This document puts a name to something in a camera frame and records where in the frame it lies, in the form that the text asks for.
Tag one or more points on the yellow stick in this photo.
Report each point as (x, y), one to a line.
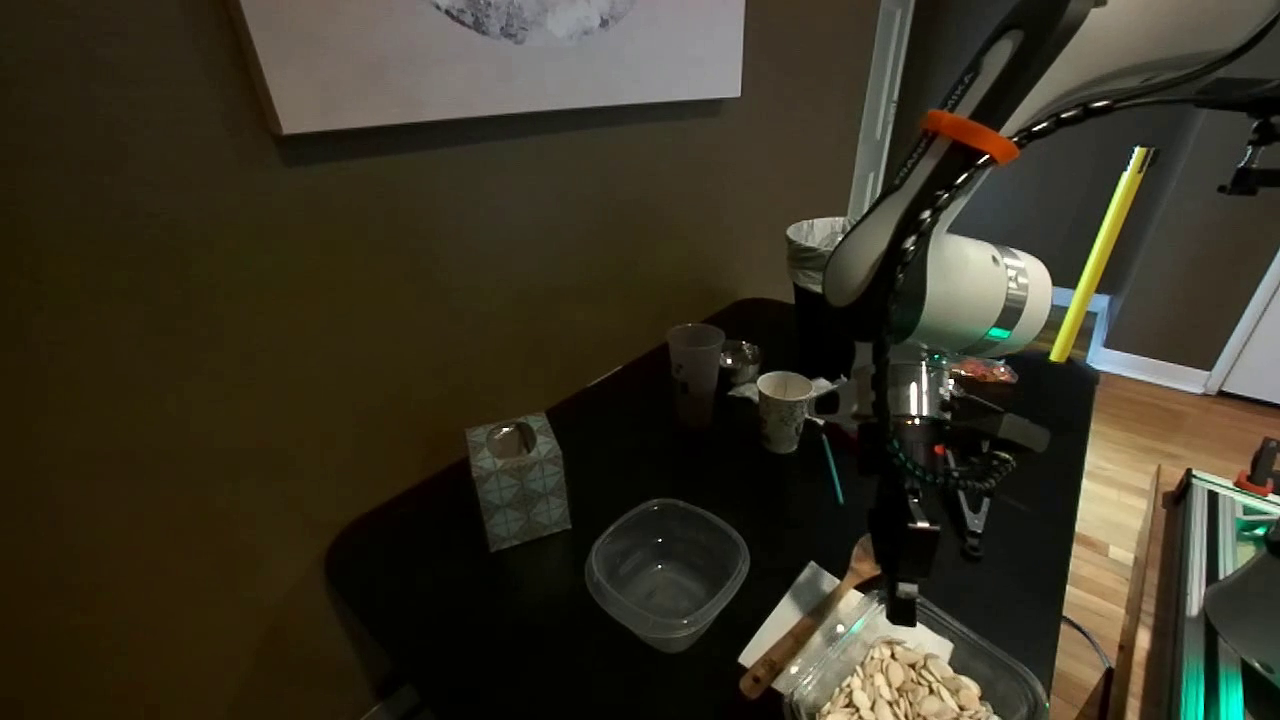
(1101, 253)

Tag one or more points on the aluminium frame with green light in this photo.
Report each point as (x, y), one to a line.
(1222, 586)

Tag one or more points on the maroon plastic plate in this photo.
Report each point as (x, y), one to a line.
(988, 370)

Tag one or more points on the patterned tissue box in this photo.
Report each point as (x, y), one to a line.
(523, 480)

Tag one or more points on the flat white napkin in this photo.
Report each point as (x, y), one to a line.
(784, 623)

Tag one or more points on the clear bag of nuts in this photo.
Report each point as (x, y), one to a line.
(893, 680)

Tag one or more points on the clear plastic container bowl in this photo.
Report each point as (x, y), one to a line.
(667, 570)

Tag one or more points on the patterned paper cup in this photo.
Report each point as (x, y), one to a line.
(784, 405)

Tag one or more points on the white framed wall picture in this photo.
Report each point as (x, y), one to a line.
(494, 55)

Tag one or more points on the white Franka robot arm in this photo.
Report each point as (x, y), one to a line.
(960, 285)

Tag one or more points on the blue pencil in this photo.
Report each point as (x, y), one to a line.
(833, 468)

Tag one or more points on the wooden spoon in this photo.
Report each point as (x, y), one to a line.
(800, 634)

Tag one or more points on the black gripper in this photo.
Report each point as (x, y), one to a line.
(903, 453)

